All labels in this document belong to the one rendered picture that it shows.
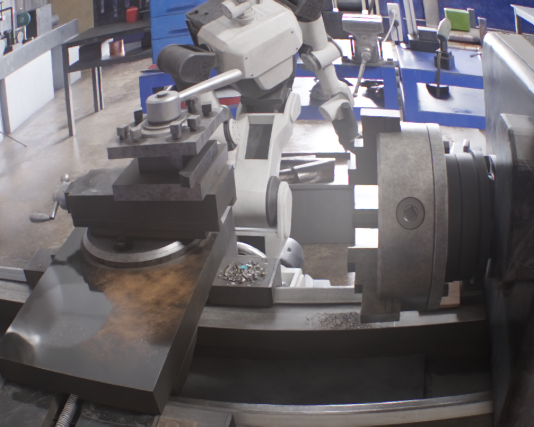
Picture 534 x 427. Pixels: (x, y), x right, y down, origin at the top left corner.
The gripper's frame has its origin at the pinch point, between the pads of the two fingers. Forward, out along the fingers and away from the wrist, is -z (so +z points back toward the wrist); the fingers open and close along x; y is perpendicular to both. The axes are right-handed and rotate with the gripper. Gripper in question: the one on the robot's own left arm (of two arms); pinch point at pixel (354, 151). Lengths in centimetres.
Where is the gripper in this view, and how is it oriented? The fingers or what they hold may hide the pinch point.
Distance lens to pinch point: 249.2
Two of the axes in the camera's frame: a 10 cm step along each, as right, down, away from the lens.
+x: 5.5, 5.0, -6.7
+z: -3.0, -6.3, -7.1
